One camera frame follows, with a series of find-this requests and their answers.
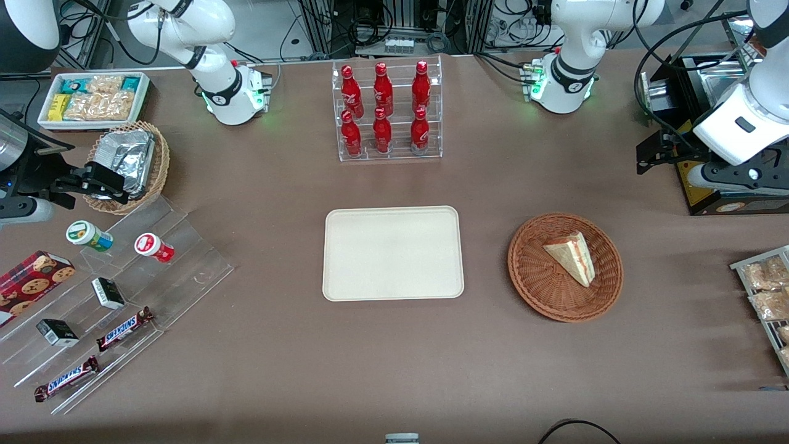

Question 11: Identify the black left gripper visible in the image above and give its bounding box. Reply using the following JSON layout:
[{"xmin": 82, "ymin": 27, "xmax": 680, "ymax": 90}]
[{"xmin": 637, "ymin": 129, "xmax": 705, "ymax": 176}]

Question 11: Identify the triangular sandwich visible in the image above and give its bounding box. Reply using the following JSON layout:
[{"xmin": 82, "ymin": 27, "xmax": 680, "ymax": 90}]
[{"xmin": 542, "ymin": 231, "xmax": 596, "ymax": 289}]

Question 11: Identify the light tan wicker basket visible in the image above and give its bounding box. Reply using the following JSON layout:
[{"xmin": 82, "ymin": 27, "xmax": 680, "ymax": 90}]
[{"xmin": 83, "ymin": 120, "xmax": 171, "ymax": 216}]

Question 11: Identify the brown round wicker basket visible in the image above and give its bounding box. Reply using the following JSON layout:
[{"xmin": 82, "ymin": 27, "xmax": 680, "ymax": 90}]
[{"xmin": 507, "ymin": 213, "xmax": 624, "ymax": 323}]

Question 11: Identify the cream rectangular tray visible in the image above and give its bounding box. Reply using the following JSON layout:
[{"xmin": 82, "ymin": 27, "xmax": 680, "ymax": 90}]
[{"xmin": 322, "ymin": 205, "xmax": 465, "ymax": 302}]

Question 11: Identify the green lid white cup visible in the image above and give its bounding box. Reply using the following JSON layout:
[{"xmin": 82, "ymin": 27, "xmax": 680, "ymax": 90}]
[{"xmin": 66, "ymin": 220, "xmax": 115, "ymax": 253}]

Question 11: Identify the silver foil wrapped packet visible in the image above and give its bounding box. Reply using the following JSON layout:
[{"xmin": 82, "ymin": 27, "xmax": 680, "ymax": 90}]
[{"xmin": 93, "ymin": 129, "xmax": 155, "ymax": 197}]

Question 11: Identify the black food warmer cabinet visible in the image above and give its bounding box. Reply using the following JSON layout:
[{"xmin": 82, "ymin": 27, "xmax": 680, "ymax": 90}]
[{"xmin": 638, "ymin": 12, "xmax": 789, "ymax": 216}]

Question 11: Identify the white rectangular snack bin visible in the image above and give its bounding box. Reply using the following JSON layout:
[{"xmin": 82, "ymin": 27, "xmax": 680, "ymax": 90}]
[{"xmin": 37, "ymin": 72, "xmax": 151, "ymax": 132}]

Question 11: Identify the clear bag of nuts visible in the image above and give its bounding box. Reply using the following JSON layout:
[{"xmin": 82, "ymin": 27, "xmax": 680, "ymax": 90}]
[{"xmin": 63, "ymin": 75, "xmax": 136, "ymax": 121}]

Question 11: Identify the red lid white cup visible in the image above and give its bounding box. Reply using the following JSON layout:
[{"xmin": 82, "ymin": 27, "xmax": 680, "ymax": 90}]
[{"xmin": 134, "ymin": 232, "xmax": 176, "ymax": 265}]

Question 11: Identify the steel warmer pan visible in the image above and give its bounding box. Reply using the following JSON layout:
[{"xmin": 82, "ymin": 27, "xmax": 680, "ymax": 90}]
[{"xmin": 698, "ymin": 60, "xmax": 754, "ymax": 109}]

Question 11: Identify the red cookie box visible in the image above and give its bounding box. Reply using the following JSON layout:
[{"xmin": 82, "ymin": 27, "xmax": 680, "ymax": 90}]
[{"xmin": 0, "ymin": 250, "xmax": 76, "ymax": 328}]

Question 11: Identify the small black carton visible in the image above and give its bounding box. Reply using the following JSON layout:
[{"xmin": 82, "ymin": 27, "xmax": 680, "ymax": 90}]
[
  {"xmin": 91, "ymin": 277, "xmax": 126, "ymax": 311},
  {"xmin": 35, "ymin": 318, "xmax": 80, "ymax": 348}
]

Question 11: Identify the clear acrylic stepped display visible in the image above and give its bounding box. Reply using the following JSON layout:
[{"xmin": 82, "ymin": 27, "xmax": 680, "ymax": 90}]
[{"xmin": 0, "ymin": 195, "xmax": 235, "ymax": 416}]

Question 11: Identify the brown Snickers bar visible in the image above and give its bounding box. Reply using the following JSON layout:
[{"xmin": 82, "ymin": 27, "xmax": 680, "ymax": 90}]
[
  {"xmin": 95, "ymin": 306, "xmax": 155, "ymax": 353},
  {"xmin": 33, "ymin": 355, "xmax": 100, "ymax": 403}
]

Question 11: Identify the clear bag of pastry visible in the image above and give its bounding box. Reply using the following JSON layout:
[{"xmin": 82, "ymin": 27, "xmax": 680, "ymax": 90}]
[
  {"xmin": 748, "ymin": 288, "xmax": 789, "ymax": 322},
  {"xmin": 741, "ymin": 255, "xmax": 789, "ymax": 291}
]

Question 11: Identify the red soda bottle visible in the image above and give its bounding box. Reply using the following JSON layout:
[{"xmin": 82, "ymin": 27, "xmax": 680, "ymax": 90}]
[
  {"xmin": 374, "ymin": 62, "xmax": 394, "ymax": 117},
  {"xmin": 341, "ymin": 65, "xmax": 363, "ymax": 118},
  {"xmin": 372, "ymin": 107, "xmax": 393, "ymax": 154},
  {"xmin": 411, "ymin": 106, "xmax": 430, "ymax": 153},
  {"xmin": 412, "ymin": 60, "xmax": 431, "ymax": 113},
  {"xmin": 341, "ymin": 110, "xmax": 362, "ymax": 157}
]

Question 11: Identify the clear acrylic bottle rack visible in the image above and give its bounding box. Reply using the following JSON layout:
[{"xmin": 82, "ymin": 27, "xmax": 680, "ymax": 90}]
[{"xmin": 332, "ymin": 55, "xmax": 443, "ymax": 162}]

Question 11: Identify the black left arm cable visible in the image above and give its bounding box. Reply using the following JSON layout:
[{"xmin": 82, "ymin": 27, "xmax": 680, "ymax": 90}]
[{"xmin": 634, "ymin": 9, "xmax": 751, "ymax": 155}]

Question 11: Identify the grey wire rack tray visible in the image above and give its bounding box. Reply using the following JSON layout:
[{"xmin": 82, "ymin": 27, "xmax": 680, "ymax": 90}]
[{"xmin": 730, "ymin": 245, "xmax": 789, "ymax": 377}]

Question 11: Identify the black looped cable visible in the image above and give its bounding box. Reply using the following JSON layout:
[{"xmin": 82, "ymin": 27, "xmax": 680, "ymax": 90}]
[{"xmin": 537, "ymin": 419, "xmax": 623, "ymax": 444}]

